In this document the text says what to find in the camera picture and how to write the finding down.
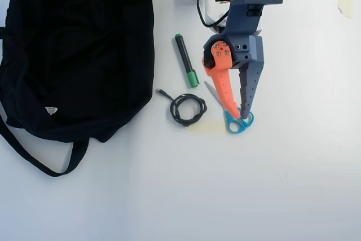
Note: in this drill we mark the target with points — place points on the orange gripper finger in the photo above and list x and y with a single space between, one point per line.
222 83

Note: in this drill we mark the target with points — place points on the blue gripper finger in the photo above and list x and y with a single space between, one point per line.
249 88

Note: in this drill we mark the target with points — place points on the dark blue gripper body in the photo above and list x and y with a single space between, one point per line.
245 52

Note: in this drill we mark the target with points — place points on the black fabric bag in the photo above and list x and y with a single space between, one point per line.
79 54

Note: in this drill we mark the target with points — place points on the black marker with green cap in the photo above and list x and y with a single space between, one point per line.
184 57

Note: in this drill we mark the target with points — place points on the beige masking tape strip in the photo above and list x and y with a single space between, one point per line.
345 1
206 126

